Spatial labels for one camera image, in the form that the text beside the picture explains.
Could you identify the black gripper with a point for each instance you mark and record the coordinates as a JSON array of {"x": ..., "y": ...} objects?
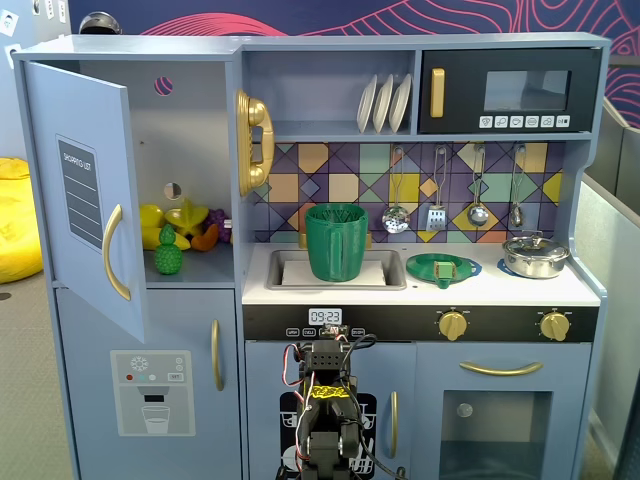
[{"x": 330, "y": 344}]

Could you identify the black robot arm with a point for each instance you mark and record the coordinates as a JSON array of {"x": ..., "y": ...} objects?
[{"x": 325, "y": 440}]

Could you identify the green toy pineapple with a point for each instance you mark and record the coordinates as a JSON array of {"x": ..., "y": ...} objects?
[{"x": 168, "y": 260}]

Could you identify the blue shopping list cabinet door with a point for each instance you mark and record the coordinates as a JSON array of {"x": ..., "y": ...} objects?
[{"x": 55, "y": 110}]

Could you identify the blue dishwasher door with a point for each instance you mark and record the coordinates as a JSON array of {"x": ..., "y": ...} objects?
[{"x": 265, "y": 400}]

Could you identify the grey toy sink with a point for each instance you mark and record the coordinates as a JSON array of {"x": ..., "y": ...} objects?
[{"x": 275, "y": 275}]

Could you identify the green plastic pitcher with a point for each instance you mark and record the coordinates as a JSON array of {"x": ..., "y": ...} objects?
[{"x": 335, "y": 250}]

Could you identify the blue oven door with window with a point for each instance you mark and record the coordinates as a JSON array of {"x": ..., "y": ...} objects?
[{"x": 435, "y": 365}]

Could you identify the gold stove knob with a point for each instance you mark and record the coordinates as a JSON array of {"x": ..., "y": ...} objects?
[
  {"x": 453, "y": 326},
  {"x": 554, "y": 327}
]

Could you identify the steel toy skimmer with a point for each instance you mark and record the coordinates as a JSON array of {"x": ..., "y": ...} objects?
[{"x": 396, "y": 220}]

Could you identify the orange toy fruit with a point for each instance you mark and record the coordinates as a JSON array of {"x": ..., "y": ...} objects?
[{"x": 205, "y": 241}]

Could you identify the steel toy slotted spatula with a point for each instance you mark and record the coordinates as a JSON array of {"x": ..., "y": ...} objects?
[{"x": 436, "y": 219}]

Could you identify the purple toy grapes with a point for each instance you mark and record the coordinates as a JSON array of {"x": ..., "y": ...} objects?
[{"x": 217, "y": 219}]

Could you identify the yellow toy starfruit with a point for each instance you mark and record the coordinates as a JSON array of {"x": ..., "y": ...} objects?
[{"x": 187, "y": 217}]

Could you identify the steel toy ladle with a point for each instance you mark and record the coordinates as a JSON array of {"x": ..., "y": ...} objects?
[{"x": 477, "y": 215}]

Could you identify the yellow toy banana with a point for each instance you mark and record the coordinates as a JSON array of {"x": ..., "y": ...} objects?
[{"x": 150, "y": 239}]

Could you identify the steel toy pot with lid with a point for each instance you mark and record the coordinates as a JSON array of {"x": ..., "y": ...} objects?
[{"x": 535, "y": 262}]

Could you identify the yellow toy lemon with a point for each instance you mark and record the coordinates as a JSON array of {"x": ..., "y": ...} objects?
[{"x": 150, "y": 216}]

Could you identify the steel toy spoon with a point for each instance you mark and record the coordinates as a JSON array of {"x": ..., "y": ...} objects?
[{"x": 516, "y": 217}]

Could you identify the blue freezer door with dispenser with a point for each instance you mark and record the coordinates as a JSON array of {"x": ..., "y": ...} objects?
[{"x": 100, "y": 325}]

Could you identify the white toy plate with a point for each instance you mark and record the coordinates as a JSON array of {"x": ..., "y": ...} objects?
[
  {"x": 384, "y": 102},
  {"x": 366, "y": 105},
  {"x": 401, "y": 100}
]

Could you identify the gold toy telephone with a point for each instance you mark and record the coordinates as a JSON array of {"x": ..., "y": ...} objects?
[{"x": 252, "y": 112}]

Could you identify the black toy microwave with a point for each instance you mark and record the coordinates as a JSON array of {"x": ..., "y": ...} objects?
[{"x": 460, "y": 90}]

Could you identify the blue wooden toy kitchen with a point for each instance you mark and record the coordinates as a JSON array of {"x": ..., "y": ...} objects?
[{"x": 350, "y": 42}]

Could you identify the yellow bean bag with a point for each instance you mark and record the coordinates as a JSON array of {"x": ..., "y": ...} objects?
[{"x": 15, "y": 225}]

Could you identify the grey desk partition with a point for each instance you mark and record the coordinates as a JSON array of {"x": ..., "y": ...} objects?
[{"x": 625, "y": 165}]

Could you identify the black helmet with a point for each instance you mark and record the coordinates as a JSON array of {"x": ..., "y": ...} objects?
[{"x": 100, "y": 22}]

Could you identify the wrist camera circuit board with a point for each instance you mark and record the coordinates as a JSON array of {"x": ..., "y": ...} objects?
[{"x": 336, "y": 330}]

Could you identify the white wall label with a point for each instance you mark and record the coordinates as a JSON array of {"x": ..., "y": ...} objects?
[
  {"x": 7, "y": 22},
  {"x": 12, "y": 57}
]

